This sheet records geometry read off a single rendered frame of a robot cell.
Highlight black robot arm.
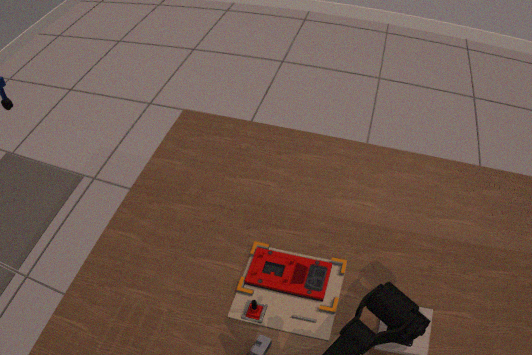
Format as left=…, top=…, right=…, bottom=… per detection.
left=323, top=282, right=431, bottom=355

